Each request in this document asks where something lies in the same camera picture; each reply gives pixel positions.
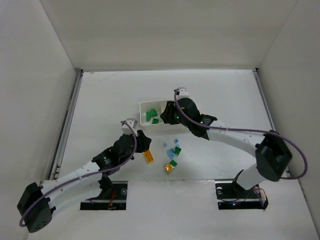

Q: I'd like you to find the aluminium rail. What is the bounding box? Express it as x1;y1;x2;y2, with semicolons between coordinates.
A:
252;68;276;131
45;68;84;180

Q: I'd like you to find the yellow small lego brick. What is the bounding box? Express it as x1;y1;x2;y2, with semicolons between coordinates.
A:
164;163;175;174

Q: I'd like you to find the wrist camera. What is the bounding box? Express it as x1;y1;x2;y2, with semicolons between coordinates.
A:
175;87;190;98
121;118;138;136

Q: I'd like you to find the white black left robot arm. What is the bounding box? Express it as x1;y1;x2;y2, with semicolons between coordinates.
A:
17;130;152;233

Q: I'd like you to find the left aluminium rail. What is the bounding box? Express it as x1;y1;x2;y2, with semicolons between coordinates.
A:
45;68;84;180

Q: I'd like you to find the light blue lego plate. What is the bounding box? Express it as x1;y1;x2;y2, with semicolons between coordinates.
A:
166;148;176;160

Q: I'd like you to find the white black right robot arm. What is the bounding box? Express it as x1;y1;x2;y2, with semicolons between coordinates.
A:
160;97;292;191

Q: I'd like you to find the yellow rectangular lego brick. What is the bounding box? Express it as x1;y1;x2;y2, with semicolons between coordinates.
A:
143;150;154;164

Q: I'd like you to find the green lego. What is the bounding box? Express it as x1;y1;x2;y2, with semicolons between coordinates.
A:
150;108;158;118
169;160;178;168

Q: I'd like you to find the green square lego brick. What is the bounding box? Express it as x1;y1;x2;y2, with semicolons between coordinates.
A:
151;118;159;125

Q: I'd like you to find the white divided plastic container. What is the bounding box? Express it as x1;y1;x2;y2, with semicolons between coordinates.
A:
138;99;187;137

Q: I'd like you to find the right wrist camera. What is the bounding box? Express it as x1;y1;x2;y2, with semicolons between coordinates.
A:
175;87;190;98

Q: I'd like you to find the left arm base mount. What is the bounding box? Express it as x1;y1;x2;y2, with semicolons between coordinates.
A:
80;178;128;211

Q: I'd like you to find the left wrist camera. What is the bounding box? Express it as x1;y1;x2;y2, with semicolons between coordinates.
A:
121;118;138;136

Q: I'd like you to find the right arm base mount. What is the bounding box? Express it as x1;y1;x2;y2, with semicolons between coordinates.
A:
215;170;269;211

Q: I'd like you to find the right aluminium rail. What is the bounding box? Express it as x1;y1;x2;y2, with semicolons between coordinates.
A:
252;68;276;131

